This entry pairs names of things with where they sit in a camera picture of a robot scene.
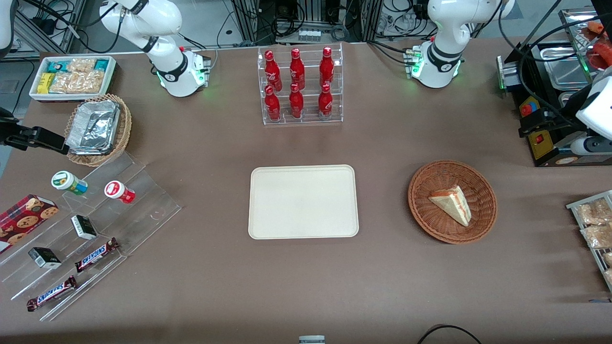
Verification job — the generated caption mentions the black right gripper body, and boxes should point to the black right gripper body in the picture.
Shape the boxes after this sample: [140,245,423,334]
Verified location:
[0,107,22,149]

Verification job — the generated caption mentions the triangle sandwich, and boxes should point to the triangle sandwich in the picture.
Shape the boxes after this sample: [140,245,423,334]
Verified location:
[428,185,472,227]

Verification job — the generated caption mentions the tan wicker basket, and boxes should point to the tan wicker basket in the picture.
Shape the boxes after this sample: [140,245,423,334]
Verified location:
[65,94,132,167]

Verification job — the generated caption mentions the round brown wicker basket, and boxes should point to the round brown wicker basket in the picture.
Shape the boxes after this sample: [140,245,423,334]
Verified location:
[407,160,498,245]

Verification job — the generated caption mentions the beige plastic tray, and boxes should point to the beige plastic tray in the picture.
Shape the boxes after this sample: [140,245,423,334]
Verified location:
[248,164,360,240]

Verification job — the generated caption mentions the black food warmer cabinet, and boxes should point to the black food warmer cabinet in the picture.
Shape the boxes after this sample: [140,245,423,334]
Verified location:
[496,7,612,168]

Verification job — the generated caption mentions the steel warmer pan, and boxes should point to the steel warmer pan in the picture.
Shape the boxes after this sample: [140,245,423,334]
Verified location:
[558,91,588,111]
[539,45,594,90]

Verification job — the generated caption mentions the stacked aluminium foil containers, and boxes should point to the stacked aluminium foil containers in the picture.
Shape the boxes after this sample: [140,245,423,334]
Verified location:
[66,100,121,156]

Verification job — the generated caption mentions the green lidded cup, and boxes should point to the green lidded cup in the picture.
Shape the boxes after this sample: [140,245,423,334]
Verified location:
[51,171,88,196]

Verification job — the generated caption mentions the white rectangular snack bin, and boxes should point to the white rectangular snack bin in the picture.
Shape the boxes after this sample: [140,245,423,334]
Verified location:
[29,55,118,103]

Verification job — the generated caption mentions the clear bag of crackers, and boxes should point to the clear bag of crackers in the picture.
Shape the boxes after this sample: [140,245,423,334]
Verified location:
[49,72,80,94]
[76,70,105,94]
[67,58,97,74]

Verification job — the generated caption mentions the red sausages on skewers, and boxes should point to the red sausages on skewers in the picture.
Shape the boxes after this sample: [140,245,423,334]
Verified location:
[586,21,612,71]

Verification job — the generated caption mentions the red chocolate cookie box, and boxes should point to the red chocolate cookie box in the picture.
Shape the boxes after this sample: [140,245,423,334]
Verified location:
[0,194,59,255]

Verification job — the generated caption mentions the clear bag of fried snacks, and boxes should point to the clear bag of fried snacks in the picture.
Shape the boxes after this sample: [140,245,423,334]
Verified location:
[581,225,612,249]
[576,199,612,226]

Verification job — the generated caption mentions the red lidded cup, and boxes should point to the red lidded cup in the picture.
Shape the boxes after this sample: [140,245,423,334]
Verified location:
[104,181,136,204]

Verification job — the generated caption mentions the small black carton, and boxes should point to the small black carton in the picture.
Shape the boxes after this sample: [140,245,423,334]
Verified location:
[28,247,62,269]
[71,215,98,240]

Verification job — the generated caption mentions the clear acrylic stepped stand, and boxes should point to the clear acrylic stepped stand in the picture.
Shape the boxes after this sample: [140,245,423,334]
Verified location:
[0,152,183,322]

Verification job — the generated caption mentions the Snickers chocolate bar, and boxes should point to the Snickers chocolate bar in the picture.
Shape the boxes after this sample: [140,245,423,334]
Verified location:
[75,237,120,273]
[26,276,78,312]

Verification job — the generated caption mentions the red cola bottle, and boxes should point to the red cola bottle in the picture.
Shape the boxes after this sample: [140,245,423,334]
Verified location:
[264,50,283,92]
[318,84,334,118]
[289,83,305,119]
[319,46,335,87]
[289,48,306,90]
[264,85,282,121]

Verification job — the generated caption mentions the clear acrylic bottle rack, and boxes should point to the clear acrylic bottle rack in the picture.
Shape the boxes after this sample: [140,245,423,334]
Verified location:
[257,43,344,126]

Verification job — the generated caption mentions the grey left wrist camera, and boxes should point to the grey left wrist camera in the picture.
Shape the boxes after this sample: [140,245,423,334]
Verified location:
[570,136,612,156]

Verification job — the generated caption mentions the grey wire snack rack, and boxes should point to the grey wire snack rack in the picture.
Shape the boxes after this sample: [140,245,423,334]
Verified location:
[566,190,612,293]

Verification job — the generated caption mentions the black looped cable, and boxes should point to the black looped cable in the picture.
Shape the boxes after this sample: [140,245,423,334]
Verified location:
[417,324,482,344]

